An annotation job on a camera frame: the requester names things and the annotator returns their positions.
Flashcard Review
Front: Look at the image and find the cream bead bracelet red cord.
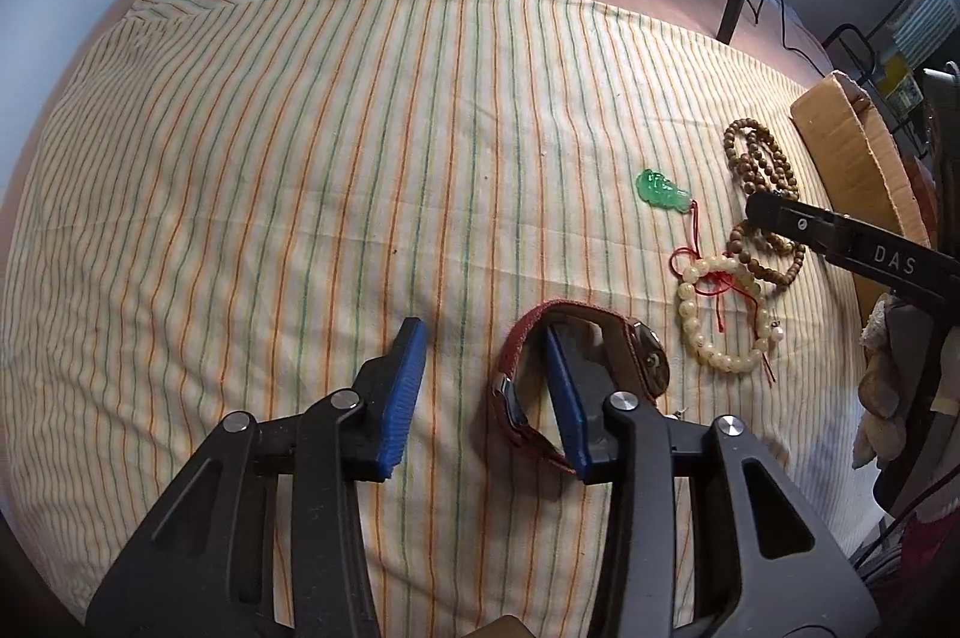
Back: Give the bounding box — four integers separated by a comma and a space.
667, 197, 786, 390

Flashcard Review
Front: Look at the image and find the brown wooden bead necklace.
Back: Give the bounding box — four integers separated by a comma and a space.
722, 116, 808, 292

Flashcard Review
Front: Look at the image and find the green jade pendant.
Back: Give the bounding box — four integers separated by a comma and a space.
635, 168, 692, 215

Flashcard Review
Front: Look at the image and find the right gloved hand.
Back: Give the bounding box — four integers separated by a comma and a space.
853, 293, 932, 469

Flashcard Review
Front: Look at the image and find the cardboard box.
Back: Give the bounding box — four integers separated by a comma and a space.
789, 72, 932, 317

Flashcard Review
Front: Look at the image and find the black metal clothes rack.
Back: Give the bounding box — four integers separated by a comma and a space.
820, 0, 960, 144

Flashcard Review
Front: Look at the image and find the striped cloth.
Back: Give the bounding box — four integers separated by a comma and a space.
2, 0, 878, 636

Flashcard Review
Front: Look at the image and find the black power cable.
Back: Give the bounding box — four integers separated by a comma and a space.
745, 0, 835, 77

